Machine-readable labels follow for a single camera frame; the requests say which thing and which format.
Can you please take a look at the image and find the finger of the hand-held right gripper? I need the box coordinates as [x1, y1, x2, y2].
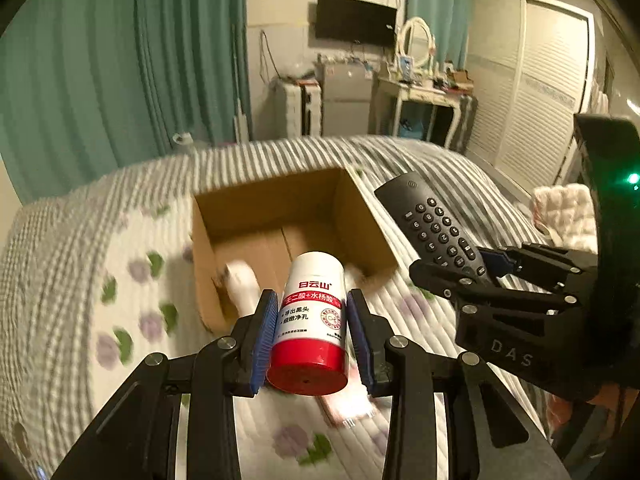
[477, 241, 599, 292]
[408, 258, 585, 322]

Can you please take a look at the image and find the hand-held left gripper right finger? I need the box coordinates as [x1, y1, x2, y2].
[345, 287, 572, 480]

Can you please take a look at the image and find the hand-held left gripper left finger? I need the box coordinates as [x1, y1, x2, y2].
[50, 288, 279, 480]

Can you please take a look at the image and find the white bottle with red cap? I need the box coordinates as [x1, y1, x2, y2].
[265, 252, 350, 395]

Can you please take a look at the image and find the black remote control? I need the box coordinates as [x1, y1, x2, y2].
[373, 172, 495, 287]

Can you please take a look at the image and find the brown cardboard box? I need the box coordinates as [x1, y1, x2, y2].
[191, 166, 400, 337]

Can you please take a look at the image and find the white small object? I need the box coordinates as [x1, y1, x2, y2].
[345, 264, 372, 292]

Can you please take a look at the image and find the pink flat packet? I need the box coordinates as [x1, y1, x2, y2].
[319, 352, 382, 429]

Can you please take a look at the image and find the white dressing table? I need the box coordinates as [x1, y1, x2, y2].
[371, 76, 477, 150]

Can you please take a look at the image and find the white louvred wardrobe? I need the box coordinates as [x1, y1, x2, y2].
[464, 0, 597, 187]

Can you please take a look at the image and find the grey small fridge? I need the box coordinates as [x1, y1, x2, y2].
[319, 59, 376, 136]

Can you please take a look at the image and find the white suitcase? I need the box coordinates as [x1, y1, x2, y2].
[272, 78, 322, 137]

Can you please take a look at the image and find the white round mirror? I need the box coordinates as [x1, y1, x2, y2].
[396, 16, 436, 70]

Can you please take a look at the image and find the wide green curtain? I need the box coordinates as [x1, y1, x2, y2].
[0, 0, 252, 207]

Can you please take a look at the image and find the black wall television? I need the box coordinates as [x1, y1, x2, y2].
[315, 0, 399, 47]

